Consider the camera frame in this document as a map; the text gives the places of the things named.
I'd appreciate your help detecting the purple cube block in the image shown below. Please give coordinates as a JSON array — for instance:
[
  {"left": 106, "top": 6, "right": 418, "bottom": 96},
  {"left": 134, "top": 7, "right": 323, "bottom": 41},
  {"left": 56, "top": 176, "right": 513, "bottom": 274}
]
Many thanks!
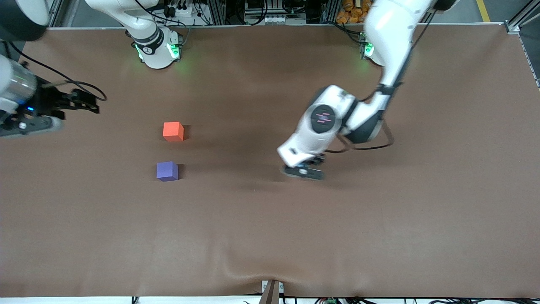
[{"left": 157, "top": 161, "right": 179, "bottom": 182}]

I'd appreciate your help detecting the white terminal block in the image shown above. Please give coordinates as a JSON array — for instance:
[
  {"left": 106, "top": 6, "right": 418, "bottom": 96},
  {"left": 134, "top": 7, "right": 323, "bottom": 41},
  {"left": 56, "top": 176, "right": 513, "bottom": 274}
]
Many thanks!
[{"left": 252, "top": 14, "right": 307, "bottom": 25}]

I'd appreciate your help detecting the orange snack bag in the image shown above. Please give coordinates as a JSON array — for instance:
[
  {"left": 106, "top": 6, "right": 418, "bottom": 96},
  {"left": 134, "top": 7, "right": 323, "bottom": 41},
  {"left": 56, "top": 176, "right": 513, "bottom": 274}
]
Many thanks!
[{"left": 336, "top": 0, "right": 368, "bottom": 24}]

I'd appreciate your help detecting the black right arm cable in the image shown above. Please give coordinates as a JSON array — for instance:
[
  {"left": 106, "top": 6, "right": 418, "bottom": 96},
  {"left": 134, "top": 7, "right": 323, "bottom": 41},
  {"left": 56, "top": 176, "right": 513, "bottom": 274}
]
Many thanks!
[{"left": 8, "top": 41, "right": 108, "bottom": 103}]

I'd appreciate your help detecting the brown table mat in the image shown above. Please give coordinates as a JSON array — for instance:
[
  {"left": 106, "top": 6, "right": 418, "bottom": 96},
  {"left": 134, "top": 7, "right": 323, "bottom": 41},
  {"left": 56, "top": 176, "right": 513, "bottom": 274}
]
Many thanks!
[{"left": 0, "top": 23, "right": 540, "bottom": 299}]

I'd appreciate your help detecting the orange cube block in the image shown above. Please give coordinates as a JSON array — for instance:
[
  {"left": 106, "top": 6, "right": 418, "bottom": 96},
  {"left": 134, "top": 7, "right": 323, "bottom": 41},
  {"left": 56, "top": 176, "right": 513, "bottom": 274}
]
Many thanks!
[{"left": 162, "top": 122, "right": 185, "bottom": 142}]

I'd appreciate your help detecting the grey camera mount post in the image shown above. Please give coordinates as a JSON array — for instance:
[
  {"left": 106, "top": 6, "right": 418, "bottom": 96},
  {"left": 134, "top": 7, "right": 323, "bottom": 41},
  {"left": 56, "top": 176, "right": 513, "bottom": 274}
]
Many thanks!
[{"left": 261, "top": 280, "right": 284, "bottom": 304}]

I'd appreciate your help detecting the white power strip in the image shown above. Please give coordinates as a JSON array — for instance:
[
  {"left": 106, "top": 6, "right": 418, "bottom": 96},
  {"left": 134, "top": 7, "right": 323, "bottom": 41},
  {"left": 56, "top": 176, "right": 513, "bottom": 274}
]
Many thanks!
[{"left": 165, "top": 5, "right": 200, "bottom": 18}]

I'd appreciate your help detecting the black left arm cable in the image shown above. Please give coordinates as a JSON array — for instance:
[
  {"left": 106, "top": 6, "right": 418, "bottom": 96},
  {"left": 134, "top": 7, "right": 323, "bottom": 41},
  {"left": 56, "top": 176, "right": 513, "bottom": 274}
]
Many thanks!
[{"left": 325, "top": 82, "right": 401, "bottom": 153}]

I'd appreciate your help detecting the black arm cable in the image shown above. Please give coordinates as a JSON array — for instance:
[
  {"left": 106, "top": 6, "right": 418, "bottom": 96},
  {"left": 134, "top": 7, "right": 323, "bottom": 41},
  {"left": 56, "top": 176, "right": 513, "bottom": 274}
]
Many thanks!
[
  {"left": 325, "top": 82, "right": 401, "bottom": 153},
  {"left": 8, "top": 41, "right": 108, "bottom": 103}
]

